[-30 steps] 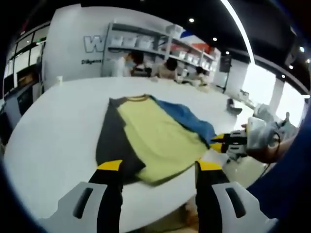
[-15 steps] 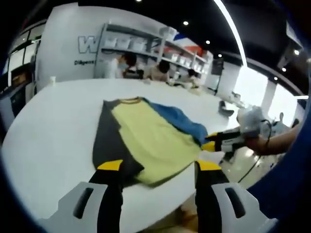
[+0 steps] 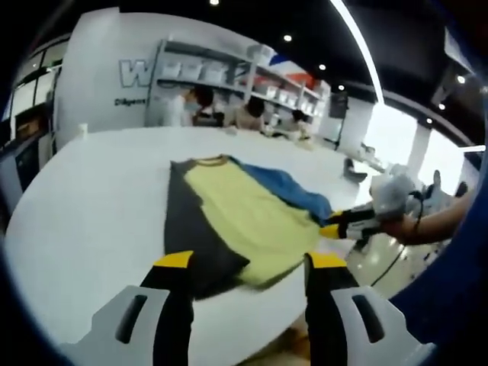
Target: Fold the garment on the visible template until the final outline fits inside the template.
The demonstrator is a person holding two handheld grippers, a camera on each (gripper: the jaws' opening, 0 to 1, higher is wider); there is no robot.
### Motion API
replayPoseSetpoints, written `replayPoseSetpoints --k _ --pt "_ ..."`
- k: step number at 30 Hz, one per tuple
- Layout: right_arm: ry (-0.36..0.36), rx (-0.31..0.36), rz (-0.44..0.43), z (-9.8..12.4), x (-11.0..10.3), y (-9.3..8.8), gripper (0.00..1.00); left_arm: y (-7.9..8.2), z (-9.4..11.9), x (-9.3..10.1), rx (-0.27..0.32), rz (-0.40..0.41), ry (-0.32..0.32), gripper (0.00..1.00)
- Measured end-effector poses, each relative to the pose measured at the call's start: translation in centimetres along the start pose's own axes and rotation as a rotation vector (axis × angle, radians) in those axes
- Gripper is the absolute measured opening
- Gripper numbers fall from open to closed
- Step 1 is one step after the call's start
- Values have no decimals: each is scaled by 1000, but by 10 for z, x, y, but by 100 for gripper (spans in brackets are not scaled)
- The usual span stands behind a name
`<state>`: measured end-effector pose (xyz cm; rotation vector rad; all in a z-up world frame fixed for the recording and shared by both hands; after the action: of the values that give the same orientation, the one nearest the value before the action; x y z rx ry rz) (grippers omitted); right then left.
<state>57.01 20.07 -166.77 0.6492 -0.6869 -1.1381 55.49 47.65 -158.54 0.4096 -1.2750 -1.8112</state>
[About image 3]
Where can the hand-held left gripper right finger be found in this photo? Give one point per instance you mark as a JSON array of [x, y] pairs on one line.
[[324, 324]]

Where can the person's blue sleeve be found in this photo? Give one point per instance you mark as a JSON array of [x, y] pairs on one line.
[[457, 286]]

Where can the brown cardboard box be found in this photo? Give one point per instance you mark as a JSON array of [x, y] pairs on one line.
[[32, 122]]

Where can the dark office chair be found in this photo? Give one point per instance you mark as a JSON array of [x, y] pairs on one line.
[[352, 171]]

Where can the person's right hand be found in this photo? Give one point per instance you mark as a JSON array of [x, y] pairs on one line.
[[402, 228]]

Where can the red white blue banner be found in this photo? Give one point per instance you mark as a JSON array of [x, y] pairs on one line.
[[293, 72]]

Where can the grey metal shelf rack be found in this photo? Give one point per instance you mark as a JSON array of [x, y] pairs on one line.
[[161, 65]]

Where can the dark grey template mat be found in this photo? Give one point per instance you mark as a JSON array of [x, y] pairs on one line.
[[183, 236]]

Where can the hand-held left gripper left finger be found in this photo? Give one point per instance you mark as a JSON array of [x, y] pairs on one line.
[[167, 324]]

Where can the black display board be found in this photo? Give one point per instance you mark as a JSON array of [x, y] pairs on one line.
[[339, 104]]

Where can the ceiling strip light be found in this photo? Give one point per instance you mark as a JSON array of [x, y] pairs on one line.
[[362, 42]]

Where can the yellow and blue garment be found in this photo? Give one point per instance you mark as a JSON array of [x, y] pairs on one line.
[[248, 213]]

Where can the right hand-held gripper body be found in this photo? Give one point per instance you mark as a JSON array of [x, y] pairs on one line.
[[394, 194]]

